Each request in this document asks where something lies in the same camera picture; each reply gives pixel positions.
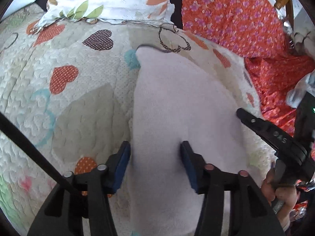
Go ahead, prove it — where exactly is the pale pink embroidered sweater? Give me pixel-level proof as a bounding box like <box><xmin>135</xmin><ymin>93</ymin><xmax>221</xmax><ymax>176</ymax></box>
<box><xmin>128</xmin><ymin>46</ymin><xmax>247</xmax><ymax>235</ymax></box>

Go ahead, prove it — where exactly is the person's right hand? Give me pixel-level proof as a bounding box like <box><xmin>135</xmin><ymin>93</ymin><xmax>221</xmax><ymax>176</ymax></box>
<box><xmin>260</xmin><ymin>161</ymin><xmax>301</xmax><ymax>231</ymax></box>

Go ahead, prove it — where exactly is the heart patterned quilted bedspread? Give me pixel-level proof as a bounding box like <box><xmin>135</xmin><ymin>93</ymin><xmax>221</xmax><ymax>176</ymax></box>
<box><xmin>0</xmin><ymin>3</ymin><xmax>278</xmax><ymax>236</ymax></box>

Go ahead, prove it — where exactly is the red floral fabric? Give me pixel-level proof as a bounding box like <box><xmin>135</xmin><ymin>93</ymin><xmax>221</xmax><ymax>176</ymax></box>
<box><xmin>182</xmin><ymin>0</ymin><xmax>314</xmax><ymax>135</ymax></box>

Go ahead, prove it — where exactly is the white floral pillow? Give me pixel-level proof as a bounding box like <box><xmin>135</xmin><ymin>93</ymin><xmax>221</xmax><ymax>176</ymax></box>
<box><xmin>34</xmin><ymin>0</ymin><xmax>175</xmax><ymax>31</ymax></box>

